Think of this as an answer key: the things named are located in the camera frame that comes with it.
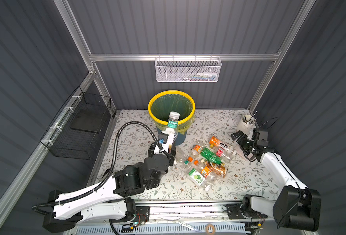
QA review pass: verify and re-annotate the orange white label bottle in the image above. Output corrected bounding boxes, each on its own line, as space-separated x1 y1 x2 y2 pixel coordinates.
209 136 237 156

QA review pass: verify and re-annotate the orange label bottle near lime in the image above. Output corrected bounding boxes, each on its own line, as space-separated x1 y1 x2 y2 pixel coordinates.
194 159 216 180

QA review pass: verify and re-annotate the tape roll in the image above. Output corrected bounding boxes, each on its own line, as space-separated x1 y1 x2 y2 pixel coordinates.
205 223 216 235

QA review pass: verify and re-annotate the floral table mat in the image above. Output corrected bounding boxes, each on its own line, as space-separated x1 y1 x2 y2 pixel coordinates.
93 109 278 201

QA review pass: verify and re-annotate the green plastic bottle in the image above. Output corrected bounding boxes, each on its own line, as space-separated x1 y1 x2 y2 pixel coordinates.
200 148 225 166

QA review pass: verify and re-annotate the brown tea bottle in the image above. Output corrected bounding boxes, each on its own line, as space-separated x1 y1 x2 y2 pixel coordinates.
201 159 227 178

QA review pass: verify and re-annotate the orange label small bottle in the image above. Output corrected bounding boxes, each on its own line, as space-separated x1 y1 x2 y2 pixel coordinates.
191 145 203 156

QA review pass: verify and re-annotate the lime label clear bottle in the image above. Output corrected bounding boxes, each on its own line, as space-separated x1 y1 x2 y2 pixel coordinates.
185 169 211 192

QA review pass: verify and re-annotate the teal bin yellow rim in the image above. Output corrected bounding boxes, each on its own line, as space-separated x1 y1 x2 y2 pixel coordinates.
148 90 196 146

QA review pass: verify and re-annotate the pink label clear bottle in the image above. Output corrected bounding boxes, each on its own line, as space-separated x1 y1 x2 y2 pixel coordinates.
210 144 234 163

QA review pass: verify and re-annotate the black wire side basket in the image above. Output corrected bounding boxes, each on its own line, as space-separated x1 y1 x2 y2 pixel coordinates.
40 89 112 160

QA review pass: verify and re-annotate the white tube in basket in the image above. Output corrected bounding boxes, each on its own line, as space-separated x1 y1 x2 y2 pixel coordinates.
192 72 218 80

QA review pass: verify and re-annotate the orange cap clear bottle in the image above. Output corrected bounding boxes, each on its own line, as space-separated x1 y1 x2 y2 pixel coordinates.
184 157 200 172

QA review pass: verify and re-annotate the white wire wall basket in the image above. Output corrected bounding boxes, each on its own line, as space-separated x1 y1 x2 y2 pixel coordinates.
154 56 222 83

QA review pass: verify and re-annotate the clear crushed bottle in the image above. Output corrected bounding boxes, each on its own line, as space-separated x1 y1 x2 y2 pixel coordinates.
175 146 188 163

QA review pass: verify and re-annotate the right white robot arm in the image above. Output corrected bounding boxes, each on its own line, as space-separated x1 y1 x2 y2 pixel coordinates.
231 128 321 232

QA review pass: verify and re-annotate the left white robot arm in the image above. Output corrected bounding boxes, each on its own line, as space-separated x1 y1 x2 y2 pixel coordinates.
32 126 177 233

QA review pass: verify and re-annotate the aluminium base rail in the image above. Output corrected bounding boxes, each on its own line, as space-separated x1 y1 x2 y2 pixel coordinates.
72 201 309 224

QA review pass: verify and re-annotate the green label clear bottle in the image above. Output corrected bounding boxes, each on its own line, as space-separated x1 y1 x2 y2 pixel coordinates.
164 111 180 153

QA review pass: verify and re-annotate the white cup with tools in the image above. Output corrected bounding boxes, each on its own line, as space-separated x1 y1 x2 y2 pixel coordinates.
237 114 256 136

